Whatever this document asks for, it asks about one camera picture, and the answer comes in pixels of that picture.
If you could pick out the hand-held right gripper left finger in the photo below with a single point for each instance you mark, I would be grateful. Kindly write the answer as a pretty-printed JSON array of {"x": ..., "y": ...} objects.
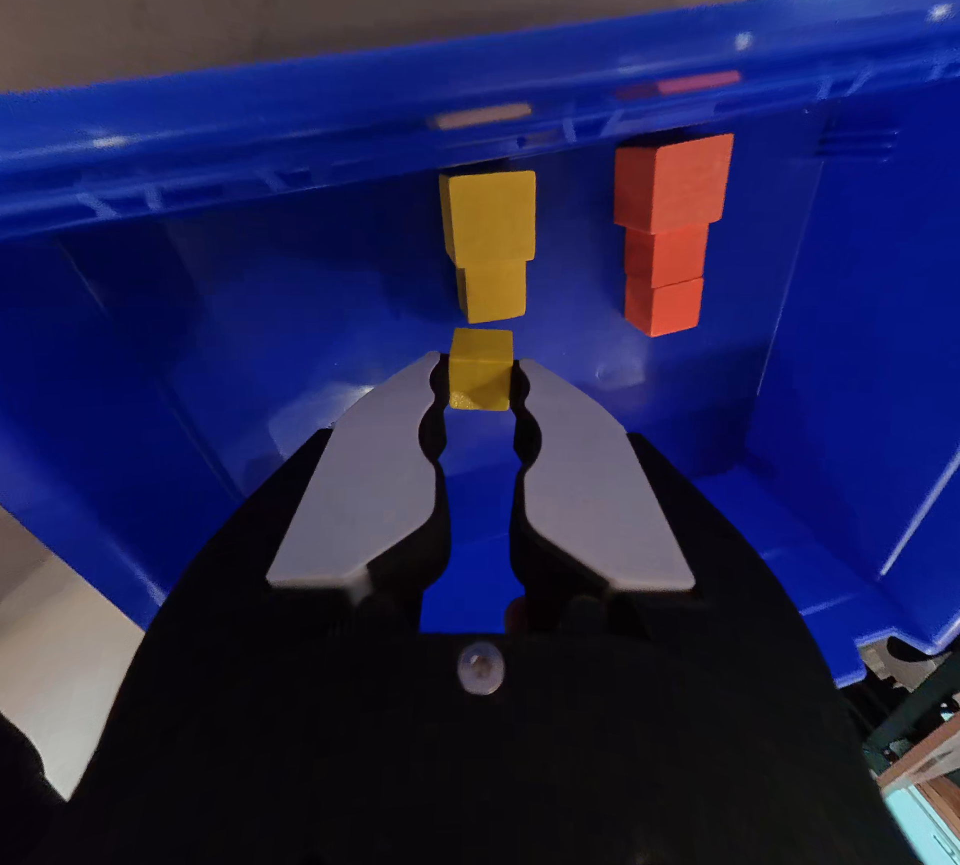
[{"x": 367, "y": 475}]

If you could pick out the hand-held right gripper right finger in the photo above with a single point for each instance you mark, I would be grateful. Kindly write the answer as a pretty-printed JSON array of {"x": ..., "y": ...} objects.
[{"x": 600, "y": 490}]

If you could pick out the yellow wooden cube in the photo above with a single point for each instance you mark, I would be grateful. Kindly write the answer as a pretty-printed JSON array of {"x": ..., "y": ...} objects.
[
  {"x": 491, "y": 212},
  {"x": 480, "y": 370},
  {"x": 491, "y": 291}
]

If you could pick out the blue plastic bin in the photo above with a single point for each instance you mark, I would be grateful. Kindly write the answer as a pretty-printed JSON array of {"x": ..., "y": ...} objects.
[{"x": 225, "y": 295}]

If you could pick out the orange wooden cube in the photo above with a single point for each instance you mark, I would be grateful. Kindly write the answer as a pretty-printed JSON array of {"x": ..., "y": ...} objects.
[
  {"x": 664, "y": 306},
  {"x": 666, "y": 254},
  {"x": 675, "y": 179}
]

